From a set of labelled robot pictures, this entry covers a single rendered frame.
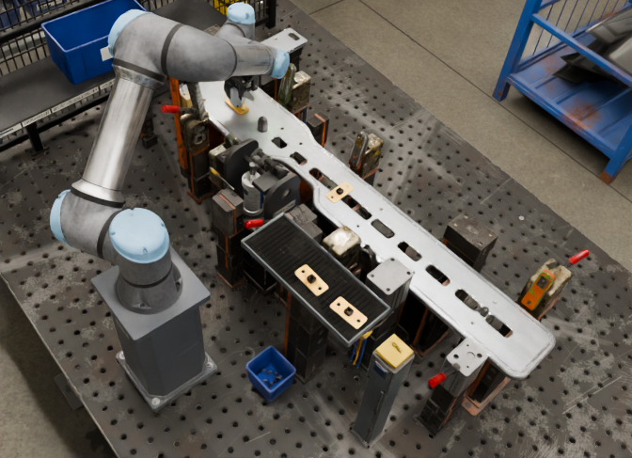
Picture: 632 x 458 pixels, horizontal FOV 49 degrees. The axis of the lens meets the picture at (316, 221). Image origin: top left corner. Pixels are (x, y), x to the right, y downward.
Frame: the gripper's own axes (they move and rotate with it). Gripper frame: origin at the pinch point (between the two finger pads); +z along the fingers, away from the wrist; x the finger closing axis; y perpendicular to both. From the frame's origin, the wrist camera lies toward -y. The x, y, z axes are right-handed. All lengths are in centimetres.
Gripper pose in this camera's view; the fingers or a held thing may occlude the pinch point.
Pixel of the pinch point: (237, 101)
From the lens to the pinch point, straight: 221.7
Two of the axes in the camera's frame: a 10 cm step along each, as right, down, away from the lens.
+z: -0.8, 6.1, 7.9
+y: 6.8, 6.1, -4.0
